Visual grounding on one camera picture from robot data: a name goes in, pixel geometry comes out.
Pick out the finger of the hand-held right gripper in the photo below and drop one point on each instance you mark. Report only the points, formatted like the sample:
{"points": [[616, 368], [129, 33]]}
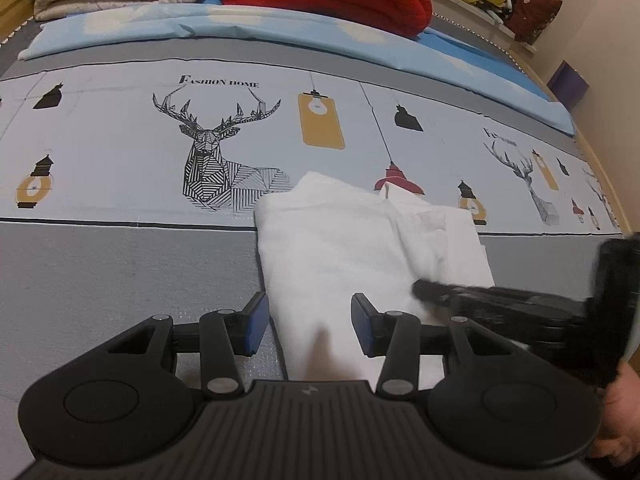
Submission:
{"points": [[435, 290], [525, 325]]}

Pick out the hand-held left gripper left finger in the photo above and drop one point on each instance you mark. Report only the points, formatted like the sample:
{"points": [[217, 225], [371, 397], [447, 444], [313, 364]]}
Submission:
{"points": [[256, 322]]}

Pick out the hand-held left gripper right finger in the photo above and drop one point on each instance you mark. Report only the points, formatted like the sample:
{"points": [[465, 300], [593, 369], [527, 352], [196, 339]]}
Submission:
{"points": [[362, 322]]}

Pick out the white long-sleeve shirt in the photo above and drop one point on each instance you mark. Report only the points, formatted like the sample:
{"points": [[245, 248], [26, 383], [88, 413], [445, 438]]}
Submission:
{"points": [[345, 245]]}

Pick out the person's right hand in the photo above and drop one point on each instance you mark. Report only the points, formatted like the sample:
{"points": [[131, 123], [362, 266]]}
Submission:
{"points": [[622, 410]]}

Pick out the grey deer-print bed sheet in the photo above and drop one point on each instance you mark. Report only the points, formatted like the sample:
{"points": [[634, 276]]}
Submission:
{"points": [[115, 270]]}

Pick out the purple box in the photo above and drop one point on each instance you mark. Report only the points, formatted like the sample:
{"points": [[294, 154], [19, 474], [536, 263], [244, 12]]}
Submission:
{"points": [[567, 85]]}

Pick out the white window sill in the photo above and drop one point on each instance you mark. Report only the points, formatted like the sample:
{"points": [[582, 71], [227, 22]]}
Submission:
{"points": [[480, 22]]}

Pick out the maroon cushion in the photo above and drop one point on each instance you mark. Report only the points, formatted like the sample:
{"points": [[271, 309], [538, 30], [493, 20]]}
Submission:
{"points": [[532, 12]]}

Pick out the light blue sheet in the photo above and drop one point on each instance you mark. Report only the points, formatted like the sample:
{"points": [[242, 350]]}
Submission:
{"points": [[280, 27]]}

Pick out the wooden headboard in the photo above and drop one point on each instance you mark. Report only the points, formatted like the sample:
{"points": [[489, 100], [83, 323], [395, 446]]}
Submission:
{"points": [[12, 17]]}

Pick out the wooden bed frame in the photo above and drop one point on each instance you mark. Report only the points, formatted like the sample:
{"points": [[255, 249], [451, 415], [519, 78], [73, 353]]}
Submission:
{"points": [[600, 150]]}

